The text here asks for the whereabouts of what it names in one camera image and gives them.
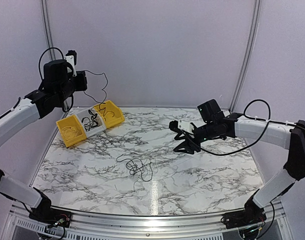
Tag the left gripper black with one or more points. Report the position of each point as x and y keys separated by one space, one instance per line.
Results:
x=81 y=84

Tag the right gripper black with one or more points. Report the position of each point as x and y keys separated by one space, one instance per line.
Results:
x=189 y=145

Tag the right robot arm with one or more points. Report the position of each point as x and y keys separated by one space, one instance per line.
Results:
x=217 y=125

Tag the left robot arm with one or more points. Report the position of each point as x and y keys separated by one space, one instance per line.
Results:
x=59 y=82

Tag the white bin middle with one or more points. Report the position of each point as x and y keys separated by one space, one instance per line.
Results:
x=91 y=122

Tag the yellow bin far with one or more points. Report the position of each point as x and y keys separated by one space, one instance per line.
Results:
x=110 y=113

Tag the yellow bin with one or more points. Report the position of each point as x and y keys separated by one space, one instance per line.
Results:
x=110 y=113
x=71 y=130

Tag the yellow bin near left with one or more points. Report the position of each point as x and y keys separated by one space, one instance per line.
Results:
x=71 y=130

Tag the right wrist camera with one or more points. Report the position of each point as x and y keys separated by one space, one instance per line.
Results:
x=182 y=126

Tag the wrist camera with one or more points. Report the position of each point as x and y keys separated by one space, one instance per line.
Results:
x=71 y=59
x=182 y=126

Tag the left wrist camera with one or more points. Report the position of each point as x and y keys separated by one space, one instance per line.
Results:
x=71 y=59

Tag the left corner aluminium post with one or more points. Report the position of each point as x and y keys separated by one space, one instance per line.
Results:
x=46 y=23

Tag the corner aluminium post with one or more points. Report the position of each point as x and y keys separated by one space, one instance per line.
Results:
x=46 y=23
x=247 y=55

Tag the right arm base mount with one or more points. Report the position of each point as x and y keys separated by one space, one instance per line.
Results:
x=241 y=218

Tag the aluminium front rail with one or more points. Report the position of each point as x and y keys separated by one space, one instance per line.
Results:
x=99 y=226

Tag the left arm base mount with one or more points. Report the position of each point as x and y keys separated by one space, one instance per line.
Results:
x=52 y=216

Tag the right corner aluminium post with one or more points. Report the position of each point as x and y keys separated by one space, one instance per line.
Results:
x=247 y=55

